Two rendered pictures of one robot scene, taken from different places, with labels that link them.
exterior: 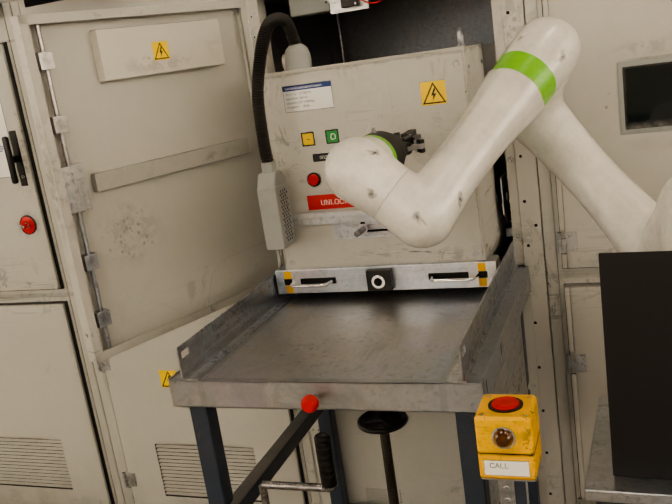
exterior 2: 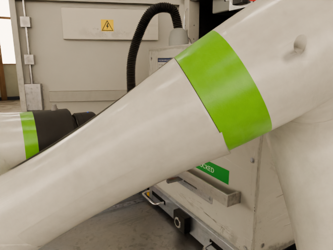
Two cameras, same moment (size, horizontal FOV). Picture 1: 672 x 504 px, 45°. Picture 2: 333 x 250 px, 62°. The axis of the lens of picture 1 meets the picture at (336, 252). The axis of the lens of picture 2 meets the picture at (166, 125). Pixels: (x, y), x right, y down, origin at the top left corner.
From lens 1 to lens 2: 1.32 m
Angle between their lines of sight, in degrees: 37
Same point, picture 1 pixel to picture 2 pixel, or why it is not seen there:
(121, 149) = (73, 81)
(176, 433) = not seen: hidden behind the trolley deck
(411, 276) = (199, 232)
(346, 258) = (173, 192)
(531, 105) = (182, 136)
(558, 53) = (286, 43)
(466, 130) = (57, 145)
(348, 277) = (170, 206)
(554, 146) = (297, 203)
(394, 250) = (195, 205)
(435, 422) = not seen: outside the picture
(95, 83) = (62, 39)
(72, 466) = not seen: hidden behind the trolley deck
